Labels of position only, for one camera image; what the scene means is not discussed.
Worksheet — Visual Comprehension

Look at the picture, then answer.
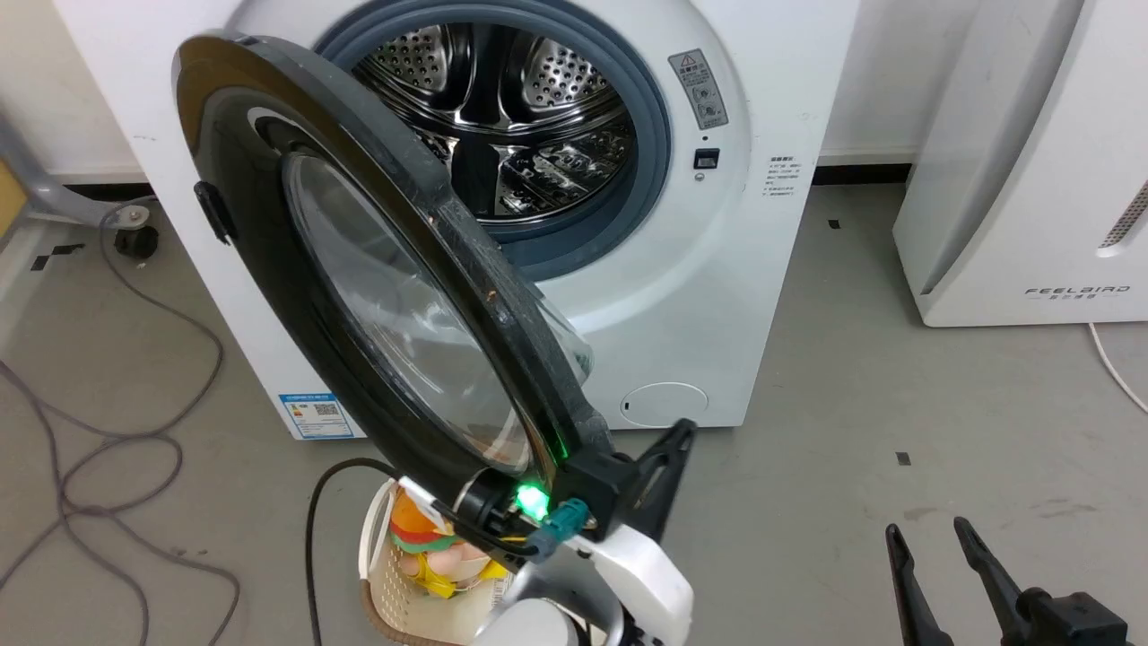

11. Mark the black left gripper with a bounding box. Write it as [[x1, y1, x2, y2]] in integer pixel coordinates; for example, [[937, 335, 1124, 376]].
[[453, 418, 699, 550]]

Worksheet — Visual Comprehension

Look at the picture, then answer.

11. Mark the grey floor cable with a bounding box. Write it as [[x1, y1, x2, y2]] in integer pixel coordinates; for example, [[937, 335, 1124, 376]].
[[0, 199, 242, 646]]

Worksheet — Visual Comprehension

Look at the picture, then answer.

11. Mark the white plastic laundry basket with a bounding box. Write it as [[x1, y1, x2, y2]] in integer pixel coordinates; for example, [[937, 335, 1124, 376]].
[[359, 479, 514, 646]]

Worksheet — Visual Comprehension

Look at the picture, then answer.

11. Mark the round white filter cover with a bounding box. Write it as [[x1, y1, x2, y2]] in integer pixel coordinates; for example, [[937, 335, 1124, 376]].
[[621, 382, 710, 429]]

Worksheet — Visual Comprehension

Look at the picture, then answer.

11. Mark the white power cable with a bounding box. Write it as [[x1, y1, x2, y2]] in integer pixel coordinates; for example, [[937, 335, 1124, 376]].
[[1087, 322, 1148, 415]]

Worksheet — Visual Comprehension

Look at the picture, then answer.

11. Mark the perforated steel washer drum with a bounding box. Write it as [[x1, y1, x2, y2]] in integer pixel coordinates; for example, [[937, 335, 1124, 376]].
[[354, 22, 639, 224]]

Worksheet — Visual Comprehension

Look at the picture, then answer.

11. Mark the white front-load washing machine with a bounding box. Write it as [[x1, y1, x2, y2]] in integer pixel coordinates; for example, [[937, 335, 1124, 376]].
[[54, 0, 862, 441]]

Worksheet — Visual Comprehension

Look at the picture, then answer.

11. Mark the black round glass washer door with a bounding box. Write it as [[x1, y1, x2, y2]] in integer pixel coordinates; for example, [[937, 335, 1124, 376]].
[[172, 31, 616, 505]]

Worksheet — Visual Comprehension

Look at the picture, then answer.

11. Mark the small printed text label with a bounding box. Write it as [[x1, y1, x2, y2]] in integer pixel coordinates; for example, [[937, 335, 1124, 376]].
[[764, 154, 802, 201]]

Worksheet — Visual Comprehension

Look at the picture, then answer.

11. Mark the black caster wheel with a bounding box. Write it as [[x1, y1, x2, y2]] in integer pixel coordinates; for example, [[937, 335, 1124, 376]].
[[114, 224, 161, 262]]

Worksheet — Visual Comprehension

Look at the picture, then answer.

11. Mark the grey warning sticker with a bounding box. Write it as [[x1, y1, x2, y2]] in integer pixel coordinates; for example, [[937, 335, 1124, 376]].
[[668, 48, 730, 132]]

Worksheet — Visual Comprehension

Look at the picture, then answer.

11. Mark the thick black cable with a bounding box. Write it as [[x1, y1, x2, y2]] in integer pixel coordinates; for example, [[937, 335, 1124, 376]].
[[304, 458, 401, 646]]

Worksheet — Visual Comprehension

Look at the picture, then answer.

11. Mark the blue energy rating label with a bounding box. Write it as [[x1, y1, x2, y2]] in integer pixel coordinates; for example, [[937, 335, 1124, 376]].
[[278, 392, 356, 441]]

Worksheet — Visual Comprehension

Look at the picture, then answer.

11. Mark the white Feelbird air purifier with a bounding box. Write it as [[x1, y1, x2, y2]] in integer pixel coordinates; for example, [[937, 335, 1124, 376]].
[[892, 0, 1148, 328]]

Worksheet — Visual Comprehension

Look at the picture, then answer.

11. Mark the grey chair base leg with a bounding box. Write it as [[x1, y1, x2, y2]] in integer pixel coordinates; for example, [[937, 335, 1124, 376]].
[[0, 115, 152, 227]]

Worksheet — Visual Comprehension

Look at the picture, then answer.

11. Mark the grey rubber door gasket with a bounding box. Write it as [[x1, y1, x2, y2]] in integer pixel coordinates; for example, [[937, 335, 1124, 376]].
[[314, 0, 673, 282]]

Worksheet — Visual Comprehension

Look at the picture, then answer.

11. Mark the colourful soft toy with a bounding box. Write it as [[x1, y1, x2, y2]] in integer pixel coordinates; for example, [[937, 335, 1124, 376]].
[[389, 491, 509, 599]]

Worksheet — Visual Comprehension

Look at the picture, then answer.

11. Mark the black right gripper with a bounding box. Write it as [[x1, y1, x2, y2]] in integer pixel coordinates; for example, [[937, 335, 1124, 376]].
[[884, 516, 1130, 646]]

